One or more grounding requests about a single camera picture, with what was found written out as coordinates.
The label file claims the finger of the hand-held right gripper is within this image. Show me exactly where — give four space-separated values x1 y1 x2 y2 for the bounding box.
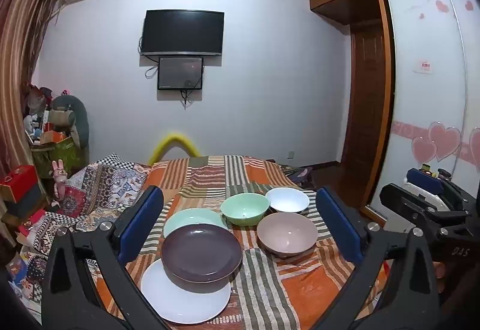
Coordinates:
408 168 456 199
379 184 424 227

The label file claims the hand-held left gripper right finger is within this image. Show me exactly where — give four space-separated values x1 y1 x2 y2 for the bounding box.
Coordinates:
313 186 440 330

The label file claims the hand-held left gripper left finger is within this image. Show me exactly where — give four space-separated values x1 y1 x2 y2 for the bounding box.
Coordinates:
41 186 169 330

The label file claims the green plate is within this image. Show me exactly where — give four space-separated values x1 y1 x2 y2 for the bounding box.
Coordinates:
163 208 230 240

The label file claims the pink bowl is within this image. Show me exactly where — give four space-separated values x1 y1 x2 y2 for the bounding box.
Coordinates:
256 212 319 259

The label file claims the white bowl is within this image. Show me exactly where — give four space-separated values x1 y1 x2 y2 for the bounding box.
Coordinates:
265 187 310 214

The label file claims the purple plate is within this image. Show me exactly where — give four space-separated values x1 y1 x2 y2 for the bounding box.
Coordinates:
160 224 244 284

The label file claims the white plate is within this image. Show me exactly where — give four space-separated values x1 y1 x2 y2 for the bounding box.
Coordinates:
140 258 232 324

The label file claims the green bowl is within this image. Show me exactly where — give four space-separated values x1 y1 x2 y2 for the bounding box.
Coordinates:
220 193 271 227

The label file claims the person's right hand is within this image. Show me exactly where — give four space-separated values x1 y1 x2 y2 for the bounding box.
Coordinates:
432 260 449 301

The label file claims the white suitcase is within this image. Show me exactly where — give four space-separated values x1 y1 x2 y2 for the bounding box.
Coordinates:
397 174 452 213

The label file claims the patchwork printed blanket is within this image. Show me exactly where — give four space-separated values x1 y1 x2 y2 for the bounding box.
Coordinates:
15 153 151 316

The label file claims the dark patterned cloth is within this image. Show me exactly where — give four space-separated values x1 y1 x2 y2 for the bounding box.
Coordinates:
285 165 314 188

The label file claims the yellow foam tube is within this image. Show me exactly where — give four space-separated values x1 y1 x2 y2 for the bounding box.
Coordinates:
148 131 201 168

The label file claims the pink rabbit toy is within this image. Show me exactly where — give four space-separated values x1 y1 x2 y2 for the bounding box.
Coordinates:
50 159 68 199

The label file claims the striped orange green cloth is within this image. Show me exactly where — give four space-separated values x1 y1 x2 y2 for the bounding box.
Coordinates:
94 155 387 330

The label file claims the brown wooden door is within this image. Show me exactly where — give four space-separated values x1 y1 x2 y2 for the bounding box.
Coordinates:
343 25 391 181

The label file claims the green storage box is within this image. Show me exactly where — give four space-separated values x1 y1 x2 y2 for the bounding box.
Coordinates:
31 135 85 179

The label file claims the red printed box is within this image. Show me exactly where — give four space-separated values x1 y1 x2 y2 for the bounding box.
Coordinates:
17 208 49 237

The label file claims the grey curved plush pillow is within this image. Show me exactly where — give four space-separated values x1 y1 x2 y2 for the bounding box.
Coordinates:
50 94 91 151

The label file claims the dark grey box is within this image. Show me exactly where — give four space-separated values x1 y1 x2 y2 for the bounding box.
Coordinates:
5 186 44 218

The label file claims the red gift box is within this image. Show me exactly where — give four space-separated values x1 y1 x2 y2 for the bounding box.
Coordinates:
0 164 38 203

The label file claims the white heart-print sliding door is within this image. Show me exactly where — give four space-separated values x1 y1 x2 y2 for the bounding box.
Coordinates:
444 0 480 188
369 0 466 213

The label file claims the colourful printed box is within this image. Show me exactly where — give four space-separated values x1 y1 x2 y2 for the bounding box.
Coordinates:
5 253 30 284

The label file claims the pile of toys and boxes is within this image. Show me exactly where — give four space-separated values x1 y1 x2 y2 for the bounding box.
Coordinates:
22 85 72 145

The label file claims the striped brown curtain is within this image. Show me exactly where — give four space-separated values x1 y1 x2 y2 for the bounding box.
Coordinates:
0 0 64 181

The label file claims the small black wall monitor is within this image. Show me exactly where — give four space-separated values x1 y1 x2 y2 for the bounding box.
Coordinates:
157 57 204 91

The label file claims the black wall television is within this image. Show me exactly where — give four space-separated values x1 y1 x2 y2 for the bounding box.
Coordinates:
140 10 225 57

